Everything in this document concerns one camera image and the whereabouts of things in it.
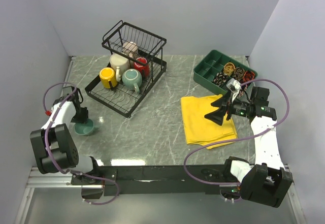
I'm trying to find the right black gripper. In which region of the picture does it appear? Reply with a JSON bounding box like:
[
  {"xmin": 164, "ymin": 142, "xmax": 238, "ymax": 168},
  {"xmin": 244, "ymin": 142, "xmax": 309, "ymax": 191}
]
[{"xmin": 204, "ymin": 89, "xmax": 249, "ymax": 125}]

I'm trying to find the small teal cup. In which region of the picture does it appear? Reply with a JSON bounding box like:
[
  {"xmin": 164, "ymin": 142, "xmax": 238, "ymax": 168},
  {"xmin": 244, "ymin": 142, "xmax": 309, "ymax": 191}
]
[{"xmin": 74, "ymin": 119, "xmax": 95, "ymax": 136}]

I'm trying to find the yellow enamel mug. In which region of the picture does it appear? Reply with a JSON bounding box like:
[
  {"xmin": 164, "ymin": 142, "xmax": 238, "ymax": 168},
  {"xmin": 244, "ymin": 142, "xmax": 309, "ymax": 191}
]
[{"xmin": 99, "ymin": 67, "xmax": 118, "ymax": 89}]

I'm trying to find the speckled blue-green mug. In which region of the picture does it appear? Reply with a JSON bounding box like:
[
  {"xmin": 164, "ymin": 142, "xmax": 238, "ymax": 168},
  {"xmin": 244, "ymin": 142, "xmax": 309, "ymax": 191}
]
[{"xmin": 122, "ymin": 69, "xmax": 143, "ymax": 93}]

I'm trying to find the white mug green interior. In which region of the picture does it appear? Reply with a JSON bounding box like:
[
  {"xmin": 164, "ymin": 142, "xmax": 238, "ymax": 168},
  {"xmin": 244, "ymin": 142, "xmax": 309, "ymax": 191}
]
[{"xmin": 110, "ymin": 53, "xmax": 130, "ymax": 82}]

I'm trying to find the red cup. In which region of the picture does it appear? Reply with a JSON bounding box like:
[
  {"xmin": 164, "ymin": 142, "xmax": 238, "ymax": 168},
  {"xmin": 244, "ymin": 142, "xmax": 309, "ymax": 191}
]
[{"xmin": 134, "ymin": 57, "xmax": 150, "ymax": 78}]

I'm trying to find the pink mug lilac interior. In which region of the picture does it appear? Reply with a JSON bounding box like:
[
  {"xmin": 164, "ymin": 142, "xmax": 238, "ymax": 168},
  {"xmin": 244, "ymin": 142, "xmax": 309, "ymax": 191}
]
[{"xmin": 122, "ymin": 41, "xmax": 138, "ymax": 59}]

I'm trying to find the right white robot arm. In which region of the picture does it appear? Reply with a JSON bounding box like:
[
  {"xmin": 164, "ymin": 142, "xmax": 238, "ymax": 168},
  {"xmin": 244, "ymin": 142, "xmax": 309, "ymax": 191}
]
[{"xmin": 205, "ymin": 87, "xmax": 293, "ymax": 208}]

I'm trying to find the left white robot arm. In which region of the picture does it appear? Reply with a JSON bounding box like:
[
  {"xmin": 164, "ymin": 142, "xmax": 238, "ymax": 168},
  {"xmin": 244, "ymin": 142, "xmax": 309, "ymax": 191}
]
[{"xmin": 30, "ymin": 83, "xmax": 102, "ymax": 184}]

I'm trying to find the yellow folded cloth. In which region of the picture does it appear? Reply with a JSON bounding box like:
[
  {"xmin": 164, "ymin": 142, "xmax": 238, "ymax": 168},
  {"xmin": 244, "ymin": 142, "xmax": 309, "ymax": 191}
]
[{"xmin": 180, "ymin": 94, "xmax": 238, "ymax": 146}]

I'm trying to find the dark patterned rolled item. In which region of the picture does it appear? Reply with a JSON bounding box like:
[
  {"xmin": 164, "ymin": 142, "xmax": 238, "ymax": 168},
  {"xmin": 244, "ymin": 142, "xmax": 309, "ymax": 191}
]
[{"xmin": 212, "ymin": 72, "xmax": 229, "ymax": 87}]

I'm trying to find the green compartment tray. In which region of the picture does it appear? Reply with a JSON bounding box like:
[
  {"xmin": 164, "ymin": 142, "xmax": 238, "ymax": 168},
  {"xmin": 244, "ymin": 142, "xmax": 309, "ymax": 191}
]
[{"xmin": 193, "ymin": 50, "xmax": 258, "ymax": 95}]

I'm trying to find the brown patterned rolled item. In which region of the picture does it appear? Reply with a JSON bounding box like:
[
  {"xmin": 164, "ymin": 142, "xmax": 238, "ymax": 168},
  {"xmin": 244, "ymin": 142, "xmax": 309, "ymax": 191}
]
[{"xmin": 232, "ymin": 67, "xmax": 246, "ymax": 81}]

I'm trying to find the yellow-brown rolled item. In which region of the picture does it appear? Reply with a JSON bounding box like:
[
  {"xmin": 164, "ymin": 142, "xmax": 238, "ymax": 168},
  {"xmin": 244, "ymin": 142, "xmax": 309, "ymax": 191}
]
[{"xmin": 223, "ymin": 62, "xmax": 236, "ymax": 76}]

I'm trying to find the orange rolled item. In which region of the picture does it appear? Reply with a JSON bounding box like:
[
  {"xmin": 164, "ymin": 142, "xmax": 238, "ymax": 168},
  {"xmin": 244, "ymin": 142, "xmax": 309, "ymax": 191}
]
[{"xmin": 241, "ymin": 70, "xmax": 255, "ymax": 83}]

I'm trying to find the black front base beam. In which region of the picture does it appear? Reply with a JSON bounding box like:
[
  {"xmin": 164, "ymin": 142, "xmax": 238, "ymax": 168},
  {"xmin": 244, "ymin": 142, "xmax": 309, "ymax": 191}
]
[{"xmin": 71, "ymin": 165, "xmax": 239, "ymax": 198}]

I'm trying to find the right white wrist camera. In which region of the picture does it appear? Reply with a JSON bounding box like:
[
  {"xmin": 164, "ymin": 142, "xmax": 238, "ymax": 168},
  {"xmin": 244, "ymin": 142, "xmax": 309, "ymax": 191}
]
[{"xmin": 226, "ymin": 78, "xmax": 241, "ymax": 101}]

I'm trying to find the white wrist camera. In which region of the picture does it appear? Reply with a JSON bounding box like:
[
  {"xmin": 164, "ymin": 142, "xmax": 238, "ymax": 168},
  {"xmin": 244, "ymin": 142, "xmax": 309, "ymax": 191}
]
[
  {"xmin": 43, "ymin": 106, "xmax": 54, "ymax": 116},
  {"xmin": 226, "ymin": 78, "xmax": 241, "ymax": 101}
]

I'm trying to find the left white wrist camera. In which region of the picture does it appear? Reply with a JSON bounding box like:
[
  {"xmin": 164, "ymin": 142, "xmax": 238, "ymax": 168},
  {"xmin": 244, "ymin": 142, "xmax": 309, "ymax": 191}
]
[{"xmin": 43, "ymin": 106, "xmax": 54, "ymax": 116}]

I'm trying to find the black wire dish rack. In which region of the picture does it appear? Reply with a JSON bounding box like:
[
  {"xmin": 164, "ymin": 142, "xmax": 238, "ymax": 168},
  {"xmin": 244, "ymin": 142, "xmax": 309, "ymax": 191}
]
[{"xmin": 85, "ymin": 20, "xmax": 167, "ymax": 117}]

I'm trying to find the aluminium frame rail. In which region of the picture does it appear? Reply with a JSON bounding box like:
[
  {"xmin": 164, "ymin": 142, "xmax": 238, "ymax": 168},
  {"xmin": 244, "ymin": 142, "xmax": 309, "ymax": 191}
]
[{"xmin": 26, "ymin": 167, "xmax": 102, "ymax": 188}]

